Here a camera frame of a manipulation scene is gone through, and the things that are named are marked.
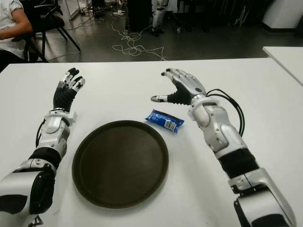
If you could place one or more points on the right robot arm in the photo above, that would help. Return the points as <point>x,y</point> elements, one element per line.
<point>220,132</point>

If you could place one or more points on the seated person white shirt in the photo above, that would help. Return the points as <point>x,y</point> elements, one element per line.
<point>11,21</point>

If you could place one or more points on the silver humanoid robot legs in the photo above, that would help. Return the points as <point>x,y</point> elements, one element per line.
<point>158,16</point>

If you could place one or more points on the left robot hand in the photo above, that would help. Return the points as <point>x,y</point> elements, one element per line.
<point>62,97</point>

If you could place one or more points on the black cabinet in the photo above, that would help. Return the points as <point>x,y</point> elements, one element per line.
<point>139,14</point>

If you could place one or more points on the black chair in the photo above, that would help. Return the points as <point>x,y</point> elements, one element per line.
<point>50,21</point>

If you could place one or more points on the white side table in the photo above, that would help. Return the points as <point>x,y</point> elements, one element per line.
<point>287,59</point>

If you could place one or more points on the white cabinet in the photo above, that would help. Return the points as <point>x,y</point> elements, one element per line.
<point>281,14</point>

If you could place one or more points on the white board frame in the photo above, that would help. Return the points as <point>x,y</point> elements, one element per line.
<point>72,9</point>

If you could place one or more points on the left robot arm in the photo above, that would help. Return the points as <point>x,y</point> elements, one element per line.
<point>50,125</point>

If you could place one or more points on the round brown tray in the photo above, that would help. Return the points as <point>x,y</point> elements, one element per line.
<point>120,165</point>

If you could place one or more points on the blue Oreo packet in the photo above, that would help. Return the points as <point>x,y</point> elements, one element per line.
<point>161,119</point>

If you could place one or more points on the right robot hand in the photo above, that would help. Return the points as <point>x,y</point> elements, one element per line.
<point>189,82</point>

